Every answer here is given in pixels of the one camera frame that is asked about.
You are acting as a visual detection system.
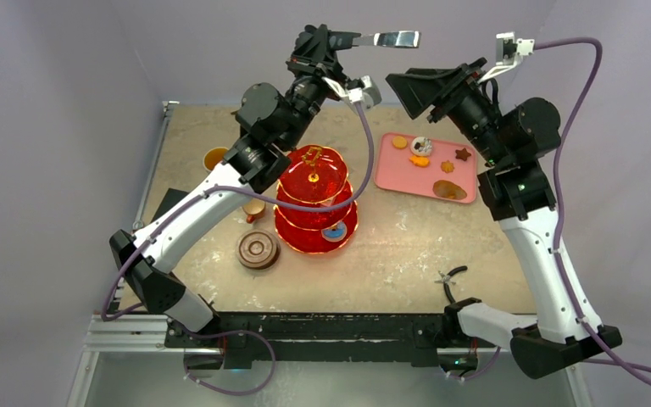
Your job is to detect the white chocolate-drizzled donut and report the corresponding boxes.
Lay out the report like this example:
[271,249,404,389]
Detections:
[409,137,433,157]

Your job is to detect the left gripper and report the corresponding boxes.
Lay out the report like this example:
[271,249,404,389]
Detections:
[281,26,353,151]

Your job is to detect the round brown wooden lid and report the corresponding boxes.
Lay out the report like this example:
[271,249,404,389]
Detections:
[236,229,281,270]

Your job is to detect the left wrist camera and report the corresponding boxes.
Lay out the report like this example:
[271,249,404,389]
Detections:
[322,75,382,113]

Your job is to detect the flower-shaped orange cookie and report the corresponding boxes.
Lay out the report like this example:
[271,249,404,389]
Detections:
[440,161,455,174]

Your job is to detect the red three-tier cake stand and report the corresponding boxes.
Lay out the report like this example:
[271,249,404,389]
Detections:
[274,144,359,254]

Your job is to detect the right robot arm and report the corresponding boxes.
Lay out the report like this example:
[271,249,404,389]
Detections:
[386,59,622,379]

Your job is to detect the black serving tongs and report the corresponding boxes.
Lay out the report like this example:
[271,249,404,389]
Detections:
[328,31,421,50]

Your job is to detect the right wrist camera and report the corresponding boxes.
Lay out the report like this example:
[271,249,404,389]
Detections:
[478,31,535,84]

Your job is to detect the pink layered cake slice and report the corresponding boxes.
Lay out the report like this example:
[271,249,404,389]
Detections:
[320,196,340,211]

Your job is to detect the orange duck pastry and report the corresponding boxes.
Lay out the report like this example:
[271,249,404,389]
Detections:
[409,155,430,168]

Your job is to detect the small copper cup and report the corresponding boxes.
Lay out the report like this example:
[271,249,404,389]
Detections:
[242,198,266,224]

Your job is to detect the white mug with tea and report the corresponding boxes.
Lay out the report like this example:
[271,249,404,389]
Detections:
[203,147,228,172]

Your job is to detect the brown bread roll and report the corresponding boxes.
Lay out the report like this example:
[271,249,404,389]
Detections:
[432,180,468,201]

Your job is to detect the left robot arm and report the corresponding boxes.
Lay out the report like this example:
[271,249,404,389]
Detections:
[109,25,361,347]

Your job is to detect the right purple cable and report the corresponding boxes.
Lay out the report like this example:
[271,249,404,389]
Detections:
[443,36,651,393]

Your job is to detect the pink serving tray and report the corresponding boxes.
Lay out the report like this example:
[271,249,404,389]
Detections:
[374,132,477,204]

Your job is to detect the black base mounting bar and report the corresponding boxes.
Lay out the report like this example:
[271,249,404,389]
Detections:
[164,312,494,373]

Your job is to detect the round orange cookie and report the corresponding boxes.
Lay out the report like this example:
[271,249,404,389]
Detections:
[392,136,409,149]

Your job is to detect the black-handled pliers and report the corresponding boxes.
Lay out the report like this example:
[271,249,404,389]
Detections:
[435,265,469,304]

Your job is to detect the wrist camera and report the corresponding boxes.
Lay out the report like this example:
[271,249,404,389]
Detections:
[478,31,535,84]
[322,75,382,113]

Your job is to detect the blue frosted donut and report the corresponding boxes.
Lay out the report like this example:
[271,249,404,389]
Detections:
[321,220,348,243]

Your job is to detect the brown star cookie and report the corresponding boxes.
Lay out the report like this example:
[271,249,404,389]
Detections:
[454,148,472,162]

